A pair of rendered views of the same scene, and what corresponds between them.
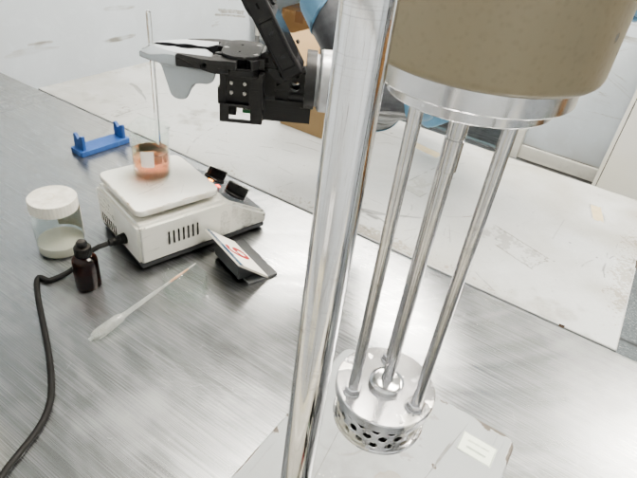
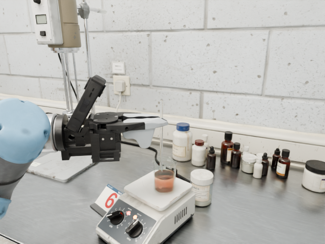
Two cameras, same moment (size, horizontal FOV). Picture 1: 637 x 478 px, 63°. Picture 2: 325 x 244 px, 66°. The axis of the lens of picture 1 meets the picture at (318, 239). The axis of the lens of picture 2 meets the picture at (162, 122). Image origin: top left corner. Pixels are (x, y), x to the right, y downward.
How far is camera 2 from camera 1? 113 cm
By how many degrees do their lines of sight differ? 127
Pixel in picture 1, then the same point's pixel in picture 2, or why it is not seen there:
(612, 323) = not seen: outside the picture
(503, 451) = not seen: hidden behind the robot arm
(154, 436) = (126, 160)
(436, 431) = (45, 165)
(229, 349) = (110, 177)
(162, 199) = (149, 176)
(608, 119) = not seen: outside the picture
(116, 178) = (180, 182)
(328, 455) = (80, 159)
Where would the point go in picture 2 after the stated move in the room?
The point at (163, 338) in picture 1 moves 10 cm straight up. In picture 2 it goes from (134, 177) to (133, 148)
